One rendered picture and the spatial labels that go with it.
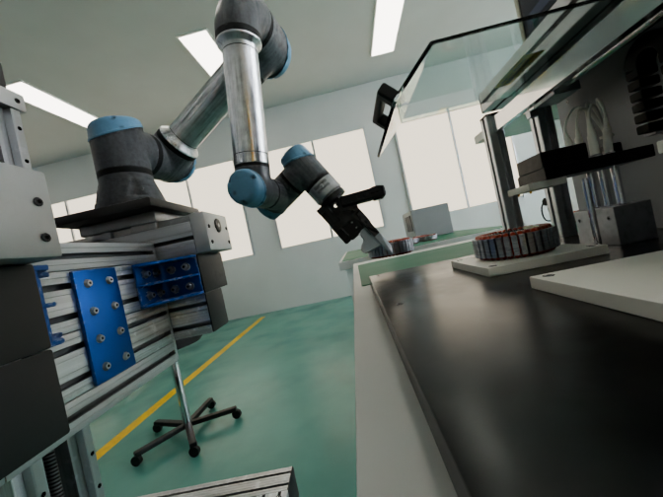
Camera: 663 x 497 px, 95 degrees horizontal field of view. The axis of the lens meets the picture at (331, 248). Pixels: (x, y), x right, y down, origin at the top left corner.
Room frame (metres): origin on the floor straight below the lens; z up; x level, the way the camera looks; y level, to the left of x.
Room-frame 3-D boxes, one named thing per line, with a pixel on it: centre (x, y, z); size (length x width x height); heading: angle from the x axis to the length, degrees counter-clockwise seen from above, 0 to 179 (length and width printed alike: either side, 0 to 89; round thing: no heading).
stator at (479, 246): (0.46, -0.27, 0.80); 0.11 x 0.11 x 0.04
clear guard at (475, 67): (0.47, -0.28, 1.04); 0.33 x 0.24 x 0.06; 86
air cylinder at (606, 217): (0.45, -0.42, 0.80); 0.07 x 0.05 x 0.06; 176
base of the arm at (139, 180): (0.75, 0.46, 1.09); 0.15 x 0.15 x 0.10
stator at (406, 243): (0.75, -0.14, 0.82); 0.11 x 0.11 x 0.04
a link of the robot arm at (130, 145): (0.76, 0.45, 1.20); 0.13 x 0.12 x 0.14; 165
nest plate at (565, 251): (0.46, -0.27, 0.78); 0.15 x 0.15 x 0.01; 86
